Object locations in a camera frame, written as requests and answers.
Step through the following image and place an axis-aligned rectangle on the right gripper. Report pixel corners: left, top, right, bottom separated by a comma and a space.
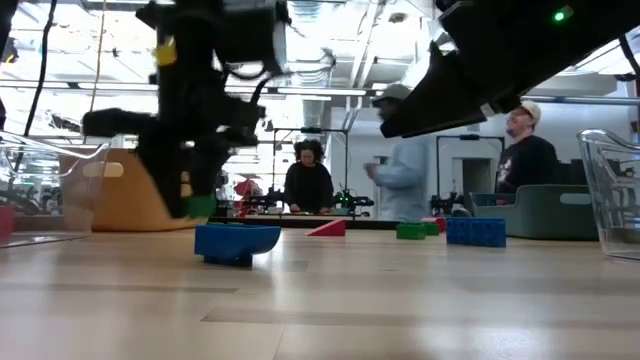
379, 0, 601, 139

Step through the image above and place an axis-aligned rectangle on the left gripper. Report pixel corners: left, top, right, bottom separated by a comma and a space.
82, 94, 266, 219

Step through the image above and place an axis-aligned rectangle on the small blue block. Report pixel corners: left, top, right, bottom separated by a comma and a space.
193, 223, 282, 269

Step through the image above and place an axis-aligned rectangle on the red cylinder block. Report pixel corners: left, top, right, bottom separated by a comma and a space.
422, 216, 448, 234

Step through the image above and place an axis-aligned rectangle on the blue cylinder block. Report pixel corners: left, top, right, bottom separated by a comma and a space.
445, 216, 507, 249

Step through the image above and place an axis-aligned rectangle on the red wedge block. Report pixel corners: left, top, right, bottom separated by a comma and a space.
304, 218, 348, 238
0, 205, 16, 240

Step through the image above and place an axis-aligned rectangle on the red background object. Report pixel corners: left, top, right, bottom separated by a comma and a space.
234, 178, 264, 199

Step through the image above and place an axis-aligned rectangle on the yellow plastic bin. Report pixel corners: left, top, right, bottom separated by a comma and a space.
59, 148, 211, 233

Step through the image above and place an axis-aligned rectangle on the person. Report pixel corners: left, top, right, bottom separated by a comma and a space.
283, 138, 335, 214
494, 99, 560, 195
363, 83, 432, 223

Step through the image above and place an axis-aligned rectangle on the background robot station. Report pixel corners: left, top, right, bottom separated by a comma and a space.
429, 133, 506, 217
239, 127, 376, 217

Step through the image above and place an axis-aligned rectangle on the clear plastic bin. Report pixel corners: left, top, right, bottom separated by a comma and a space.
577, 128, 640, 261
0, 130, 112, 249

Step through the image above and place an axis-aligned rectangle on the yellow tape tag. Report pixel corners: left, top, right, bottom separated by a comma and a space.
154, 37, 179, 67

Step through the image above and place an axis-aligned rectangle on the teal plastic bin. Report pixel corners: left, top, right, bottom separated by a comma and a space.
469, 183, 600, 241

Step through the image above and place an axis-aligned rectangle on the black aluminium table frame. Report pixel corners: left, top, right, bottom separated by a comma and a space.
207, 213, 401, 231

